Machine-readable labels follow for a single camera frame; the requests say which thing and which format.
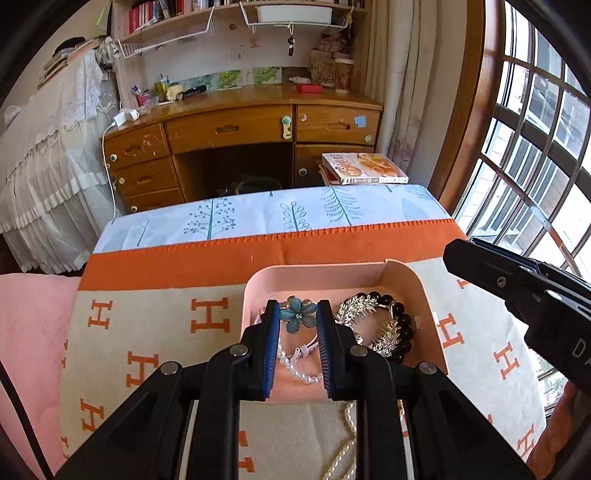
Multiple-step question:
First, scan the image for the blue flower hair clip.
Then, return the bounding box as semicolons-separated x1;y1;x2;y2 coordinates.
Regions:
277;296;319;334

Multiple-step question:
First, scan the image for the white wire rack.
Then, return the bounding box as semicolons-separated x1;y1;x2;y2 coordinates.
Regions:
117;7;218;59
240;0;355;34

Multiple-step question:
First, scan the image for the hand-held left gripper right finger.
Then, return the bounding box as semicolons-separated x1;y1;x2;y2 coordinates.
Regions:
316;299;536;480

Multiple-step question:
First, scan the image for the leaf printed sheet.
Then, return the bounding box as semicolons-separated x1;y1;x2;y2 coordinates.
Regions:
92;184;451;254

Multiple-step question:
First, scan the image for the pink blanket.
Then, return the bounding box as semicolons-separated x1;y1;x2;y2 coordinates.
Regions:
0;272;83;476

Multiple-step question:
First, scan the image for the orange patterned blanket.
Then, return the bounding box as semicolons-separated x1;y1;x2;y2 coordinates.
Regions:
60;219;548;480

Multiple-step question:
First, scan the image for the pale curtain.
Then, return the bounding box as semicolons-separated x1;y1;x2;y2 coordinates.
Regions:
365;0;468;168

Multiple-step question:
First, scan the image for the silver rhinestone hair comb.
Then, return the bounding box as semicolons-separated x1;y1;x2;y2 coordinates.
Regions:
367;318;403;359

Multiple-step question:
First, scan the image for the pink jewelry tray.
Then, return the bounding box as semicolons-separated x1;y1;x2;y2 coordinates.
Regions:
241;259;450;404

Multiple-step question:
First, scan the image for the person's right forearm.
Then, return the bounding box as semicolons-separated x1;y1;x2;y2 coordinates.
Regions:
526;383;591;480

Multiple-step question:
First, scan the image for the white pearl necklace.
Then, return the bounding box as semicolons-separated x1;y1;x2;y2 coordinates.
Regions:
276;339;358;480

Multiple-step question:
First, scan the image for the brown paper cup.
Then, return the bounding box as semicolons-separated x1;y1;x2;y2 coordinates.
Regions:
335;58;355;95

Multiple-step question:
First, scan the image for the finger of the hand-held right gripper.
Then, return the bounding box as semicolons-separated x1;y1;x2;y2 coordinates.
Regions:
443;237;591;306

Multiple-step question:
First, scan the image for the black bead bracelet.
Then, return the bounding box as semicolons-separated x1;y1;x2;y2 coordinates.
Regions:
367;291;415;366

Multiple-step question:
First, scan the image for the red edged book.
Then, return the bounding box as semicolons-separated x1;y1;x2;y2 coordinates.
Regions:
318;161;346;186

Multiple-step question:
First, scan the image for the wooden desk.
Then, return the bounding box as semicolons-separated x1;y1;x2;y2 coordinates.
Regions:
100;85;385;215

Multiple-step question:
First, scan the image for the white strap bracelet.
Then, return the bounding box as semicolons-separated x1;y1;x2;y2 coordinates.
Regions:
253;309;320;366

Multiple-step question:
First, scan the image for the row of shelf books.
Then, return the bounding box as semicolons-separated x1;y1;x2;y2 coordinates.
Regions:
128;0;186;34

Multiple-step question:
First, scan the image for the white cable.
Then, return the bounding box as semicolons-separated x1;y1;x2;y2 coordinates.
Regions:
102;121;119;217

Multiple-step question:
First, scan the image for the silver leaf hair comb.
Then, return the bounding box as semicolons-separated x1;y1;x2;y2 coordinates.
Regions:
333;292;380;329

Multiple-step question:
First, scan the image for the grid pane window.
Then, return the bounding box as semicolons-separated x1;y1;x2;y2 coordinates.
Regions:
452;0;591;418

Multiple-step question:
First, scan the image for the desk stationery cluster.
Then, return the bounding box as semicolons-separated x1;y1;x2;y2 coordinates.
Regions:
130;73;182;106

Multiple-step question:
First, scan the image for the wooden wall shelf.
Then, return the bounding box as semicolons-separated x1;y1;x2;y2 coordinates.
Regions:
111;0;370;63

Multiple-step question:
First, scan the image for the white lace cover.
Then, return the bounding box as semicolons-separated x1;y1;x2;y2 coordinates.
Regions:
0;50;124;274

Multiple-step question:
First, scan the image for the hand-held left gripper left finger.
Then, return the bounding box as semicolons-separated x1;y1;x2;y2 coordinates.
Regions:
55;300;282;480

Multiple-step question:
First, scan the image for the brown patterned bag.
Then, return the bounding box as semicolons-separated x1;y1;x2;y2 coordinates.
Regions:
308;34;348;88

